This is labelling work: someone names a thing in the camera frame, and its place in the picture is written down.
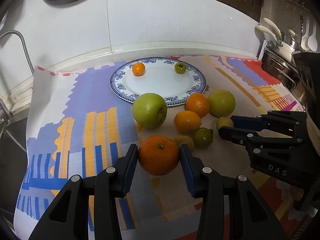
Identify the medium orange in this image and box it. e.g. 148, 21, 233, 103
185, 93, 210, 118

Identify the small green tomato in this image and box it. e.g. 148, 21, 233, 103
175, 62, 187, 74

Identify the white hanging spoon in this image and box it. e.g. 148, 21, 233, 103
308, 22, 318, 52

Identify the thin gooseneck faucet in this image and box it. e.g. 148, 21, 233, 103
0, 29, 35, 77

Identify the small orange kumquat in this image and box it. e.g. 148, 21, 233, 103
132, 62, 145, 76

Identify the brown-green small fruit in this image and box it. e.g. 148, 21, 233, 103
174, 135, 195, 152

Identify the stainless steel sink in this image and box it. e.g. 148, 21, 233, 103
1, 101, 28, 220

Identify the green apple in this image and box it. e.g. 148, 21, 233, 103
132, 93, 167, 129

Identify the small orange mandarin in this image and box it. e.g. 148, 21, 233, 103
175, 111, 201, 133

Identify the large orange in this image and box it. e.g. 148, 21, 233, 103
138, 135, 179, 176

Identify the blue white porcelain plate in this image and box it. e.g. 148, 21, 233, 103
110, 57, 207, 106

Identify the yellowish small fruit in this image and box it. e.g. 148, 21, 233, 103
216, 116, 234, 130

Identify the yellow-green apple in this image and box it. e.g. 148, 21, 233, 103
207, 89, 235, 118

